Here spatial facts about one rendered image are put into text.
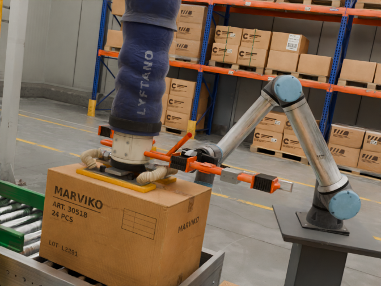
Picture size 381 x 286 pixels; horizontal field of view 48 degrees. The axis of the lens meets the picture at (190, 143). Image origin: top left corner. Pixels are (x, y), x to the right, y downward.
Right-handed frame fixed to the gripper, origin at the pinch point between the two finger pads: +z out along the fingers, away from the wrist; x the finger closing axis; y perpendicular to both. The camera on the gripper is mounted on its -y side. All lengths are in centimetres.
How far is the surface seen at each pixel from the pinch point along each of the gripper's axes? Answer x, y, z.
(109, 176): -11.2, 26.9, 13.6
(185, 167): -1.0, -1.9, 4.4
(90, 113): -106, 578, -690
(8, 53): 22, 278, -156
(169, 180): -11.2, 9.5, -7.1
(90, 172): -11.7, 35.8, 14.8
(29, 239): -55, 71, 7
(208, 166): 1.7, -11.2, 3.3
